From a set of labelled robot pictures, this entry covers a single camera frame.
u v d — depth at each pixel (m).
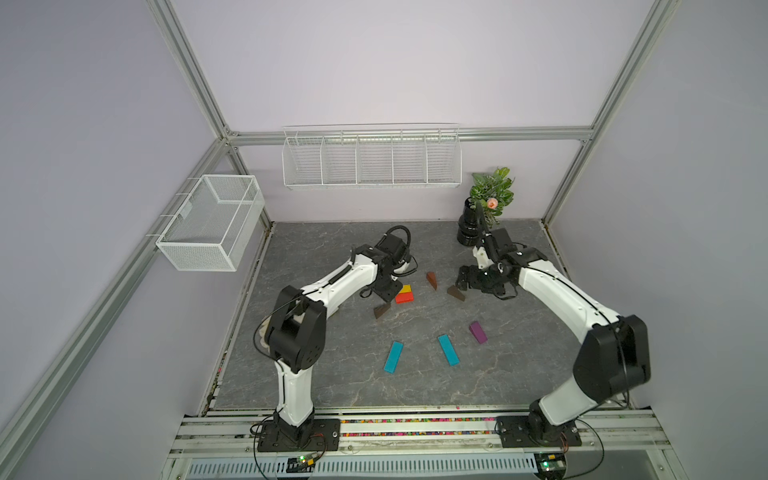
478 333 0.91
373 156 0.99
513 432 0.74
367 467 1.57
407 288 0.99
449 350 0.87
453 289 0.99
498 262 0.64
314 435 0.73
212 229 0.83
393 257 0.75
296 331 0.50
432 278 1.02
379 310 0.94
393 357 0.86
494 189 0.96
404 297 0.99
